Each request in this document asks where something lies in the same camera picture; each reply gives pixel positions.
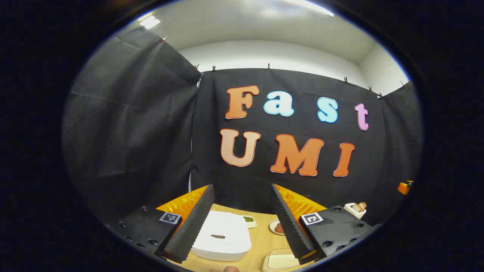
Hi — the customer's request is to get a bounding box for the black backdrop cloth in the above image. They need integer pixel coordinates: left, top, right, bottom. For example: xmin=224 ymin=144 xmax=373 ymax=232
xmin=62 ymin=26 xmax=422 ymax=242

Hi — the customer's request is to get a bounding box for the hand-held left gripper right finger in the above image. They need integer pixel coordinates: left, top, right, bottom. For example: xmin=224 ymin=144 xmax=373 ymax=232
xmin=270 ymin=184 xmax=379 ymax=265

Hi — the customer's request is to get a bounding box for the ceiling light panel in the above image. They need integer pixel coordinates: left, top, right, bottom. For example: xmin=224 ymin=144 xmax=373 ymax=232
xmin=139 ymin=15 xmax=161 ymax=30

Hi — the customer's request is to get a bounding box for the white round plate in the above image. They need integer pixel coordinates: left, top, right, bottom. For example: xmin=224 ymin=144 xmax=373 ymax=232
xmin=269 ymin=219 xmax=286 ymax=236

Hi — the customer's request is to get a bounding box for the white toaster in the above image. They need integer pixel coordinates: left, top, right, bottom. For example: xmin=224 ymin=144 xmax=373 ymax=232
xmin=343 ymin=203 xmax=367 ymax=219

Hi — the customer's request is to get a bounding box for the clear plastic tray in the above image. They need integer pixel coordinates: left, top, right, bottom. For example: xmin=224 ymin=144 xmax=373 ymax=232
xmin=261 ymin=248 xmax=301 ymax=272

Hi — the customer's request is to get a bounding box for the white rice cooker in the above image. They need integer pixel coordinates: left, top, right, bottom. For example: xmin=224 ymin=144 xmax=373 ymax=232
xmin=191 ymin=210 xmax=252 ymax=262

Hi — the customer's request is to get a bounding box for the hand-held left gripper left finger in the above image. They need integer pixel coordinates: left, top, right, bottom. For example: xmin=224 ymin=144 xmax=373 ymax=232
xmin=106 ymin=184 xmax=215 ymax=264

